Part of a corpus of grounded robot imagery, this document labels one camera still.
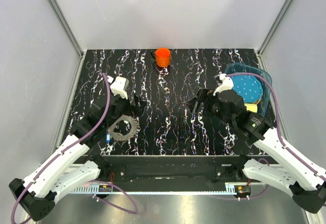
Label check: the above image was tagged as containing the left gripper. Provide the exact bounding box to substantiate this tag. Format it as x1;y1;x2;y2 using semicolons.
104;86;147;129

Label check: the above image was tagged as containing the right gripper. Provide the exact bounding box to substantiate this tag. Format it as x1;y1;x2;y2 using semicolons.
185;87;235;127

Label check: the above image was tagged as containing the blue-headed key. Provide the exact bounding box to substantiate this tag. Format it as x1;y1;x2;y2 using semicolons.
105;133;111;144

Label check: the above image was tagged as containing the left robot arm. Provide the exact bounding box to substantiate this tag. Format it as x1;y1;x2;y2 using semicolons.
9;92;147;221

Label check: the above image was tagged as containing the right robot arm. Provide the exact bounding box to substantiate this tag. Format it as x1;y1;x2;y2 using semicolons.
186;89;325;214

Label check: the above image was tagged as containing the blue polka dot plate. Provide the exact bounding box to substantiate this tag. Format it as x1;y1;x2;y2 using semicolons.
231;75;263;103

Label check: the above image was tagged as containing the orange cup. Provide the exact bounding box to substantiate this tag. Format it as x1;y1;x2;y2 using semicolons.
155;47;171;68

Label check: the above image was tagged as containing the teal plastic container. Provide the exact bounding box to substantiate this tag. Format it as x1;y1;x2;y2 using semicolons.
224;62;273;118

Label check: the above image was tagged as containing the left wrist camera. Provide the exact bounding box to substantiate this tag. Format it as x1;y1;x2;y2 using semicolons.
110;76;129;99

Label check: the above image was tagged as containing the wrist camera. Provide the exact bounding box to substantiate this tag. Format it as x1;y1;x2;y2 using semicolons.
110;76;129;99
213;73;234;96

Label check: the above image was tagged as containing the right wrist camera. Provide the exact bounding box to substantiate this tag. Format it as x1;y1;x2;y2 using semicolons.
213;73;234;96

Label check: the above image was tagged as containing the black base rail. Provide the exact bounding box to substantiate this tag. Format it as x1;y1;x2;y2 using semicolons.
86;155;249;183

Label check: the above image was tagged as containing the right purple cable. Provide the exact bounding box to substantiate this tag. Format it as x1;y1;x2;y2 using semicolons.
203;72;326;202

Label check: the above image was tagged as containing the purple cable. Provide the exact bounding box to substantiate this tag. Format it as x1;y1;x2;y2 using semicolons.
11;72;140;224
203;72;326;202

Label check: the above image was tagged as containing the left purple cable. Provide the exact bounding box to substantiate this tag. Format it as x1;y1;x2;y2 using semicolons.
11;72;140;224

